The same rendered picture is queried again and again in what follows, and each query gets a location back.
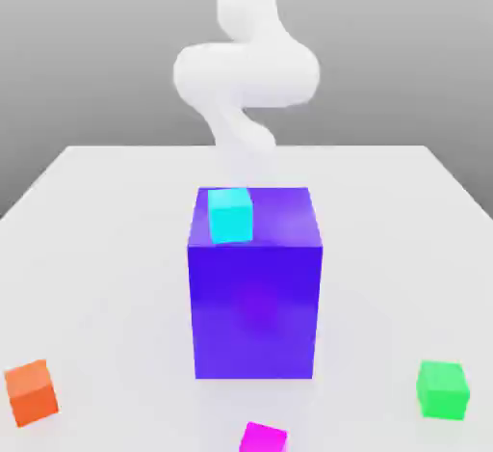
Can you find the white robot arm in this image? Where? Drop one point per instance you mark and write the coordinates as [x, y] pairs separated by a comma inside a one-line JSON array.
[[246, 70]]

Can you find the small cyan cube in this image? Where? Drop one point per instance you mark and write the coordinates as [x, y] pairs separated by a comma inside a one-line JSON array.
[[231, 218]]

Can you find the small magenta cube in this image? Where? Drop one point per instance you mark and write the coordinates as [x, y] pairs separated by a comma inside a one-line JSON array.
[[264, 439]]

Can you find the small green cube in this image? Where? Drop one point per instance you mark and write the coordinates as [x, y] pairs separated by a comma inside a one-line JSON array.
[[443, 392]]

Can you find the small orange cube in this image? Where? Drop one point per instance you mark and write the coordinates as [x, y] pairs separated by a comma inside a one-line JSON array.
[[32, 396]]

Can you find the large purple box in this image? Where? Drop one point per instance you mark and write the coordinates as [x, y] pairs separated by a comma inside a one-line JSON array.
[[254, 305]]

